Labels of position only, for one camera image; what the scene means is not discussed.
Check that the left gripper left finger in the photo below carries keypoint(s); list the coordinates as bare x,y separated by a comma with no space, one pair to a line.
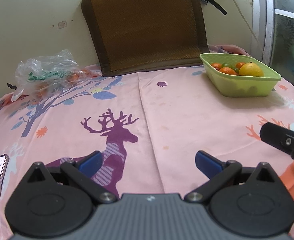
51,202

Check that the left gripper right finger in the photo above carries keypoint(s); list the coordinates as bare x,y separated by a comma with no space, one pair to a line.
247,201

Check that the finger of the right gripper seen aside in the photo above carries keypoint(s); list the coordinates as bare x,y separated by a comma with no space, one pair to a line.
278,137

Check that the large yellow grapefruit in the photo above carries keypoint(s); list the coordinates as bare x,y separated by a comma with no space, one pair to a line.
251,69

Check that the green tomato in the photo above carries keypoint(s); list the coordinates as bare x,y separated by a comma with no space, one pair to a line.
228,65

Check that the lone orange tangerine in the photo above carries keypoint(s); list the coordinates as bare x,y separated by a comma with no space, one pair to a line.
217,66

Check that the green plastic basin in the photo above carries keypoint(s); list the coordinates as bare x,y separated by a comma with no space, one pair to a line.
236,85

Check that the pink deer bedsheet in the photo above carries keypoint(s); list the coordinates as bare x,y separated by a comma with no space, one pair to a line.
148,126

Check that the clear plastic bag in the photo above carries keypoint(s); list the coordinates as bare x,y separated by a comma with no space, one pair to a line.
43,76

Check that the frosted glass door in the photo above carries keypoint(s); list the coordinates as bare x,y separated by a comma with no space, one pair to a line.
273,44

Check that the brown seat cushion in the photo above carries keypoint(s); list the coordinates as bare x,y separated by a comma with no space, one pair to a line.
132,36

